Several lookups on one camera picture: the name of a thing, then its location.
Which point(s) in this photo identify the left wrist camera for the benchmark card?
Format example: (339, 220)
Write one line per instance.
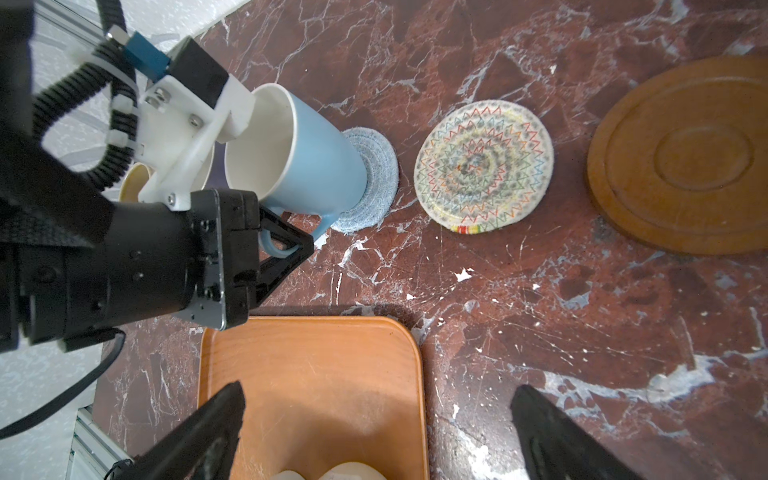
(192, 103)

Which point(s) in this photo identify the beige ceramic mug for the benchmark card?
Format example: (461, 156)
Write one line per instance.
(135, 180)

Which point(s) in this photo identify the grey woven coaster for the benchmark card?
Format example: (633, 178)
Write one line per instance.
(379, 158)

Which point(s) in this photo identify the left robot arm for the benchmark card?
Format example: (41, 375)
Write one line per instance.
(43, 202)

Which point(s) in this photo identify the purple ceramic mug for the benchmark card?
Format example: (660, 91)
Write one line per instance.
(211, 174)

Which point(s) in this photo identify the brown wooden coaster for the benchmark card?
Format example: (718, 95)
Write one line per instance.
(680, 162)

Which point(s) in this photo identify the white speckled mug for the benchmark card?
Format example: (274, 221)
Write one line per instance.
(344, 471)

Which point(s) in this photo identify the light blue mug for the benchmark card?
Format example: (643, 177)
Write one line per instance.
(295, 160)

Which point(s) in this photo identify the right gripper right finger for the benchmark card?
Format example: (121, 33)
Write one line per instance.
(555, 447)

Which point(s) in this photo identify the cream woven coaster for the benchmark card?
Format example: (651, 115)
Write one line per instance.
(483, 167)

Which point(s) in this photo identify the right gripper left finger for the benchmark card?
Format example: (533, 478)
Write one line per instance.
(202, 447)

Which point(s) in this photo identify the orange serving tray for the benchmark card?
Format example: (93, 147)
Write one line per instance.
(322, 391)

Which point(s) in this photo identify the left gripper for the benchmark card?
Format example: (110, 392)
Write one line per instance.
(200, 265)

